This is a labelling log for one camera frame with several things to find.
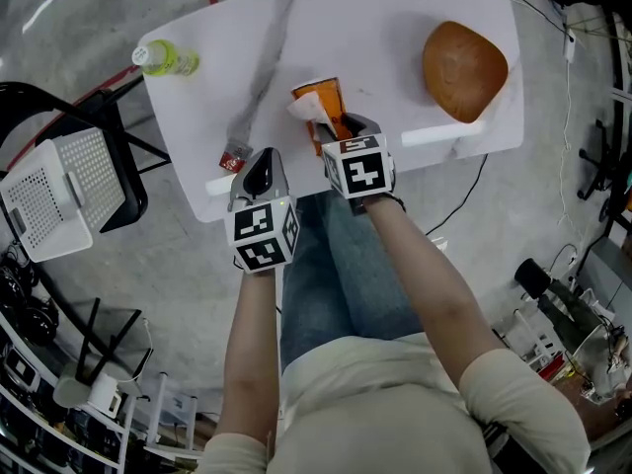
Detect green drink bottle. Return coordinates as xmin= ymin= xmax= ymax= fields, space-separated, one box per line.
xmin=130 ymin=39 xmax=200 ymax=78

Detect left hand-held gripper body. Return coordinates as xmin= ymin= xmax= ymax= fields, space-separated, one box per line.
xmin=224 ymin=193 xmax=301 ymax=275

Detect person's right forearm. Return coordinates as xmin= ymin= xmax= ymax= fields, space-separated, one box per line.
xmin=361 ymin=194 xmax=506 ymax=395

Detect person's cream shirt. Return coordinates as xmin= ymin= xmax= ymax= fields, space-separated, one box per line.
xmin=194 ymin=332 xmax=593 ymax=474

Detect white marble-pattern table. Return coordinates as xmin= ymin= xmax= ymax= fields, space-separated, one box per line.
xmin=138 ymin=0 xmax=526 ymax=224

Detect person's blue jeans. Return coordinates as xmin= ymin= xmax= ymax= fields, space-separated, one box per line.
xmin=278 ymin=191 xmax=427 ymax=370

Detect black folding chair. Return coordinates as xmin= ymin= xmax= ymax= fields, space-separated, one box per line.
xmin=0 ymin=81 xmax=172 ymax=234

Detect orange tissue packet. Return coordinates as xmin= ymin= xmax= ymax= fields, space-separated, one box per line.
xmin=286 ymin=76 xmax=357 ymax=158

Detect small red packet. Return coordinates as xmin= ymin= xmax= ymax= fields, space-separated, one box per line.
xmin=218 ymin=137 xmax=251 ymax=173

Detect person's left forearm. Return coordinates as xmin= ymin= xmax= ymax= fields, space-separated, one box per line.
xmin=215 ymin=266 xmax=283 ymax=444

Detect small white device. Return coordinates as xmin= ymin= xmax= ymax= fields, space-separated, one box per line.
xmin=85 ymin=371 xmax=123 ymax=420

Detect black office chair base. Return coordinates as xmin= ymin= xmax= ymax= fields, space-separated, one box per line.
xmin=576 ymin=118 xmax=624 ymax=202

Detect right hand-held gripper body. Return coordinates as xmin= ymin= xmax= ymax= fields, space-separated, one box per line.
xmin=320 ymin=134 xmax=396 ymax=201

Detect pale chair with black legs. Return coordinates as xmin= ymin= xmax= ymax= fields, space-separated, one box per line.
xmin=50 ymin=295 xmax=155 ymax=410

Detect brown wooden bowl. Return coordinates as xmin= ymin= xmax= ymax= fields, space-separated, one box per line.
xmin=422 ymin=20 xmax=511 ymax=124

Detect white perforated plastic basket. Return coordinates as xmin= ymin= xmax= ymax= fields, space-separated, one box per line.
xmin=0 ymin=126 xmax=127 ymax=265

